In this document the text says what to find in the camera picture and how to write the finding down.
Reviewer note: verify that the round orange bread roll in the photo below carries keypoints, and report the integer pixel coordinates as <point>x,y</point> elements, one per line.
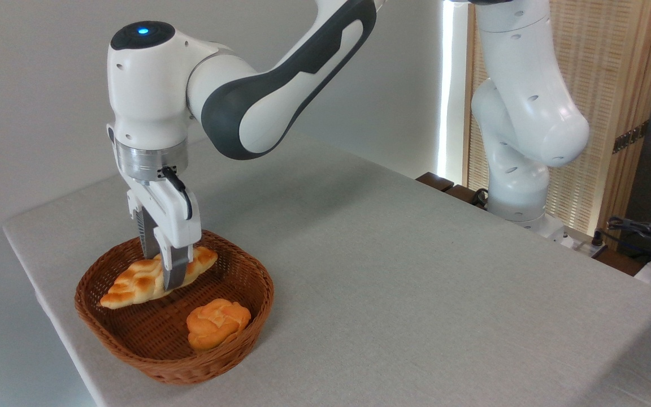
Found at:
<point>215,322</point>

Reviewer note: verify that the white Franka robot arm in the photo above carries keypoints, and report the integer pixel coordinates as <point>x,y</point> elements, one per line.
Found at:
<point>150,85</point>

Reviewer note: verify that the brown wicker basket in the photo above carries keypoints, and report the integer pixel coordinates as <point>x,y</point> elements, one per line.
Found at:
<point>133,339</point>

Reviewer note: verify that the long braided bread loaf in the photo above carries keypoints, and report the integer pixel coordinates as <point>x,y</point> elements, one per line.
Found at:
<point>133,282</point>

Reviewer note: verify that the grey tablecloth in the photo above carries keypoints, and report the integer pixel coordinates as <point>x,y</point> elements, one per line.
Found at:
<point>416,282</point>

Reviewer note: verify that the metal screen hinge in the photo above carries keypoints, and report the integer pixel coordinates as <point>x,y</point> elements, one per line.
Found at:
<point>629,137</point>

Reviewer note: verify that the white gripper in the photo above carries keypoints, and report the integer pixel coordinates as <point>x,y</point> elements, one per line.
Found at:
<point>170,215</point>

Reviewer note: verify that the dark brown wooden block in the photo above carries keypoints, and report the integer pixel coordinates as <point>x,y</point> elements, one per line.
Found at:
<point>434,181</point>
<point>464,194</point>

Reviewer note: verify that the white power strip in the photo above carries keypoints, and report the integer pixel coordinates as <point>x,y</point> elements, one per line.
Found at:
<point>582,244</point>

